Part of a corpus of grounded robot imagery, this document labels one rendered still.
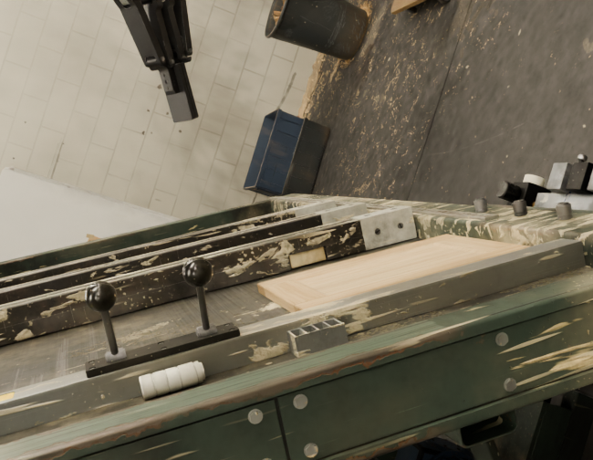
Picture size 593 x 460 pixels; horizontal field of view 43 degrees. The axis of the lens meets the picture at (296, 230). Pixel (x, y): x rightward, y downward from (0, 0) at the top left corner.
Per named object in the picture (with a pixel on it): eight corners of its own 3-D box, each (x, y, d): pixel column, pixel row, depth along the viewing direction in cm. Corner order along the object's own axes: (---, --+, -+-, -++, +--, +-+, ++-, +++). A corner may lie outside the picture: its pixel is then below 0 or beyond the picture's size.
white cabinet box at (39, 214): (306, 261, 523) (2, 167, 465) (279, 340, 523) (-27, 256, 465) (283, 251, 582) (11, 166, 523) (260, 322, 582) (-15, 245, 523)
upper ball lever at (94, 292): (135, 370, 97) (116, 289, 89) (105, 378, 96) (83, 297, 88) (130, 350, 100) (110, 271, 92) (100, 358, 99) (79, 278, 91)
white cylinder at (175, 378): (144, 402, 92) (207, 384, 94) (139, 380, 92) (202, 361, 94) (142, 396, 95) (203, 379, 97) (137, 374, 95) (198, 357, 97)
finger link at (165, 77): (169, 51, 92) (155, 55, 89) (180, 91, 93) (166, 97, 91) (159, 53, 93) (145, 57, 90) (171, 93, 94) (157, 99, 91)
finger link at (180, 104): (181, 62, 93) (177, 64, 92) (195, 118, 95) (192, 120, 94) (161, 67, 94) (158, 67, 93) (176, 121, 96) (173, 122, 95)
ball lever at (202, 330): (225, 344, 100) (214, 265, 92) (197, 352, 99) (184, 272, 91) (217, 326, 103) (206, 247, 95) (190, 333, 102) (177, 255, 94)
